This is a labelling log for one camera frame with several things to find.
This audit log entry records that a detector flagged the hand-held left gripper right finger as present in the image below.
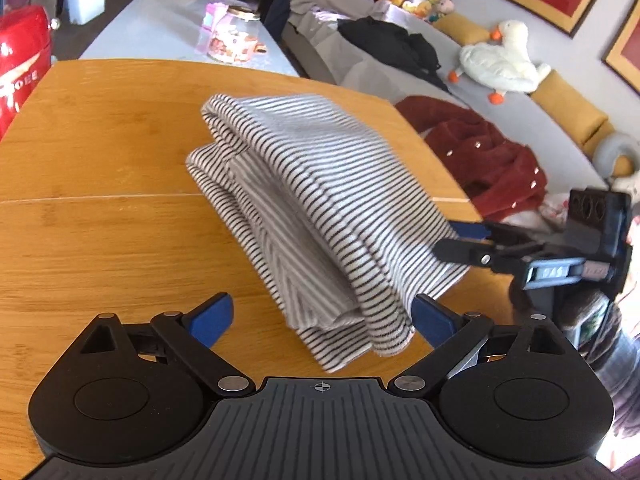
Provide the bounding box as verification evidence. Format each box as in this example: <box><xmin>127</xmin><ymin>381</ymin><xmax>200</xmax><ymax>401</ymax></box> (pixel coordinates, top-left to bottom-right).
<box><xmin>387</xmin><ymin>294</ymin><xmax>576</xmax><ymax>393</ymax></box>

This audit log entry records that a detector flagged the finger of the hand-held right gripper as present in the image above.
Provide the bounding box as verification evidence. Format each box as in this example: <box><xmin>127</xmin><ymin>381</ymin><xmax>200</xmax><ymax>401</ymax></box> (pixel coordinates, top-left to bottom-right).
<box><xmin>446</xmin><ymin>220</ymin><xmax>568</xmax><ymax>251</ymax></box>
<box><xmin>433</xmin><ymin>237</ymin><xmax>551</xmax><ymax>276</ymax></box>

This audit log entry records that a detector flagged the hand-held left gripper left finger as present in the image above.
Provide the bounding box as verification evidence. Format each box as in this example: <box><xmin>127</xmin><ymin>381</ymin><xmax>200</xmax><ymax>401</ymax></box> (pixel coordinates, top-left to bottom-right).
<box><xmin>80</xmin><ymin>291</ymin><xmax>256</xmax><ymax>395</ymax></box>

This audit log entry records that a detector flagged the black white striped garment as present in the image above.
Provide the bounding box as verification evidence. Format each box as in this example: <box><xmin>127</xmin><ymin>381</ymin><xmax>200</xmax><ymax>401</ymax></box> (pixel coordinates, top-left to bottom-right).
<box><xmin>186</xmin><ymin>92</ymin><xmax>471</xmax><ymax>375</ymax></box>

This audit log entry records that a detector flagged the person's right forearm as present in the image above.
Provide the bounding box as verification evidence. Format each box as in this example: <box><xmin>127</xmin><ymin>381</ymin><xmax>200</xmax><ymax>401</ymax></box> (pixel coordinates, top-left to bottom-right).
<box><xmin>560</xmin><ymin>280</ymin><xmax>640</xmax><ymax>471</ymax></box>

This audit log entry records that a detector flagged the floral cloth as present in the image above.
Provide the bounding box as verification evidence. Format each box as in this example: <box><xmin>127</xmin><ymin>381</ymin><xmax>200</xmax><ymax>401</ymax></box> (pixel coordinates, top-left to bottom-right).
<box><xmin>537</xmin><ymin>195</ymin><xmax>571</xmax><ymax>231</ymax></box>

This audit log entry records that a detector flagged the red fleece jacket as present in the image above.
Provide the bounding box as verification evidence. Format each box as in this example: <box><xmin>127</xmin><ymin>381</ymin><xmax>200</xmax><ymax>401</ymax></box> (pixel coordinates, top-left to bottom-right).
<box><xmin>395</xmin><ymin>95</ymin><xmax>548</xmax><ymax>221</ymax></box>

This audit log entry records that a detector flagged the grey sofa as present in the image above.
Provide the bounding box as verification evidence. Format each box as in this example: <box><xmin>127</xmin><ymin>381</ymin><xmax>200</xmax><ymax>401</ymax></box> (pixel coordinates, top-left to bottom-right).
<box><xmin>280</xmin><ymin>0</ymin><xmax>640</xmax><ymax>241</ymax></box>

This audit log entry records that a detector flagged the yellow cushion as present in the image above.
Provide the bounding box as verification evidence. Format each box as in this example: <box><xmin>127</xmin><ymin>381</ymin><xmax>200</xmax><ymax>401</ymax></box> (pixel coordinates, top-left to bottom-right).
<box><xmin>530</xmin><ymin>70</ymin><xmax>610</xmax><ymax>148</ymax></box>
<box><xmin>432</xmin><ymin>11</ymin><xmax>491</xmax><ymax>43</ymax></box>

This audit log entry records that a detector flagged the white goose plush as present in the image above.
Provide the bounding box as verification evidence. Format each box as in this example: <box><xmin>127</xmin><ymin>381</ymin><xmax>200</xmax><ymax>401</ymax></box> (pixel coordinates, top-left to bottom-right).
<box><xmin>447</xmin><ymin>20</ymin><xmax>552</xmax><ymax>106</ymax></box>

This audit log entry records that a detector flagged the black jacket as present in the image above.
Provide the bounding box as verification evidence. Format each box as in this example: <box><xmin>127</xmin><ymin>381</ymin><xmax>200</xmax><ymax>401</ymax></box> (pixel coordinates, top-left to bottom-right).
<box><xmin>337</xmin><ymin>16</ymin><xmax>451</xmax><ymax>93</ymax></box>

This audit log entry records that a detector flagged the yellow chick plush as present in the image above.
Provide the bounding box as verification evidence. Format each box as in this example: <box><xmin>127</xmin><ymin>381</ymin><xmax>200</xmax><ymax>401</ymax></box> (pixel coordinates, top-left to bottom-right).
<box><xmin>402</xmin><ymin>0</ymin><xmax>433</xmax><ymax>21</ymax></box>

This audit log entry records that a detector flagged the small doll plush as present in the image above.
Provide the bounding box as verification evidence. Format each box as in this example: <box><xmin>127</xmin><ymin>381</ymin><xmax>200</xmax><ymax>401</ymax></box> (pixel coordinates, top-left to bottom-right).
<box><xmin>427</xmin><ymin>0</ymin><xmax>457</xmax><ymax>23</ymax></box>

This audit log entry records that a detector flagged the glass snack jar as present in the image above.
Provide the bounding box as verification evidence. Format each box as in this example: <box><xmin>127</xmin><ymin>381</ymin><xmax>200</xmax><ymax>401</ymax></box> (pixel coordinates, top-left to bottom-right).
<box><xmin>207</xmin><ymin>5</ymin><xmax>261</xmax><ymax>63</ymax></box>

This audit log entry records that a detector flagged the pink packet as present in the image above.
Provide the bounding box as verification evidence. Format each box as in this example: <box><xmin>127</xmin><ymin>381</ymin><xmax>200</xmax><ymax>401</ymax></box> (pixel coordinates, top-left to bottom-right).
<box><xmin>201</xmin><ymin>2</ymin><xmax>228</xmax><ymax>56</ymax></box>

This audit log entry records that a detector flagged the grey coffee table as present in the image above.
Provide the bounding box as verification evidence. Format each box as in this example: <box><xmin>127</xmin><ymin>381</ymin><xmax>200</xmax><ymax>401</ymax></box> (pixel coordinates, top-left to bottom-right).
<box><xmin>80</xmin><ymin>0</ymin><xmax>301</xmax><ymax>78</ymax></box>

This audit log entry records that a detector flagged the grey ring pillow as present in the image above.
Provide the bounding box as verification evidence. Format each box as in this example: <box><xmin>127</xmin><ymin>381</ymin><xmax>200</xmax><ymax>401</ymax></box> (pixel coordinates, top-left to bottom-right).
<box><xmin>592</xmin><ymin>130</ymin><xmax>640</xmax><ymax>181</ymax></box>

